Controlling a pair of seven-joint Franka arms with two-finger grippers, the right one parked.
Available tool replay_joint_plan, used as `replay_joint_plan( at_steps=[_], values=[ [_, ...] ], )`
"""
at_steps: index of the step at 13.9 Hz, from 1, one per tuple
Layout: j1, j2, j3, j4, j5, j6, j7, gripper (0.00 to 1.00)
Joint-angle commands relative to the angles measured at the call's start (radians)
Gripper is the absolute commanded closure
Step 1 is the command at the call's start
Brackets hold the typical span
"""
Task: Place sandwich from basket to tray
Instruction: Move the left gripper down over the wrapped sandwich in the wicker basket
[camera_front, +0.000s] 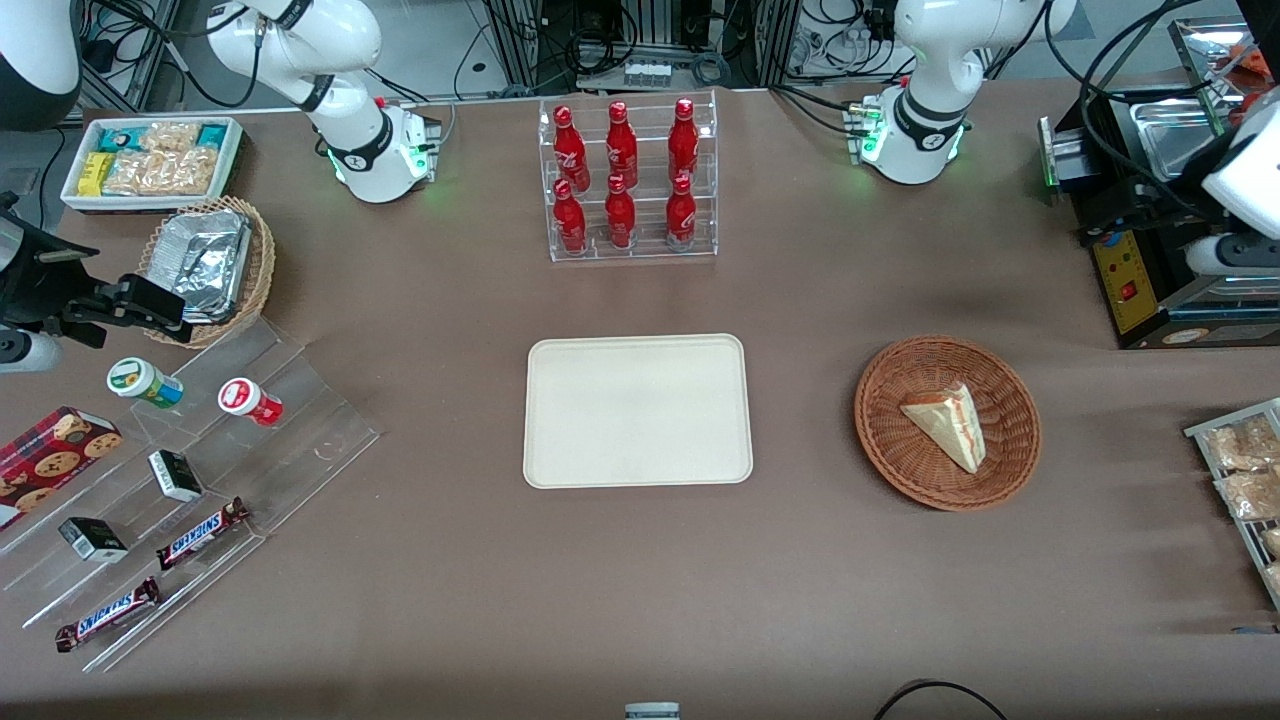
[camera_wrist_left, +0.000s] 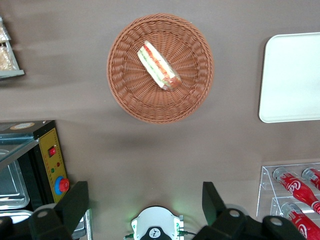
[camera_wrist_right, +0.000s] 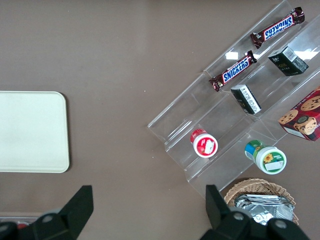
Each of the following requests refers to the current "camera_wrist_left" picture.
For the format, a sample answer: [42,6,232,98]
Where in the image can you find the cream plastic tray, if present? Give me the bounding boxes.
[258,31,320,124]

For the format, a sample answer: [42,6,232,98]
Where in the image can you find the clear bag of rice snacks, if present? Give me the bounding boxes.
[0,23,11,42]
[0,42,18,71]

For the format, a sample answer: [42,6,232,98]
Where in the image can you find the black food warmer yellow panel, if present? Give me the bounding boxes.
[0,119,94,240]

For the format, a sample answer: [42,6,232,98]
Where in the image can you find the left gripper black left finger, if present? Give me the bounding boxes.
[27,181,90,240]

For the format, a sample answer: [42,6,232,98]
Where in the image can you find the clear acrylic bottle rack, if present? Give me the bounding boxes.
[256,162,320,240]

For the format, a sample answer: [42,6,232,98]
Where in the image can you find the grey snack rack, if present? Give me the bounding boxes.
[0,14,25,81]

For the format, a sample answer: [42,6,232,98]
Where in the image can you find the triangle sandwich with layered filling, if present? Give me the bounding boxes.
[137,40,182,92]

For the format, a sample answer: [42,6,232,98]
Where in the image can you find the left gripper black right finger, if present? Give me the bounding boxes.
[192,181,262,240]

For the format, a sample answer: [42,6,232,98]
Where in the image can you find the round brown wicker basket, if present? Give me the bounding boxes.
[106,12,215,125]

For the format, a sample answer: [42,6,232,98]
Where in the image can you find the red cola bottle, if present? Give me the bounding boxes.
[301,167,320,191]
[280,202,318,240]
[272,166,320,215]

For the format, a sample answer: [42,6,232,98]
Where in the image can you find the steel pan in warmer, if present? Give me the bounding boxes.
[0,149,30,210]

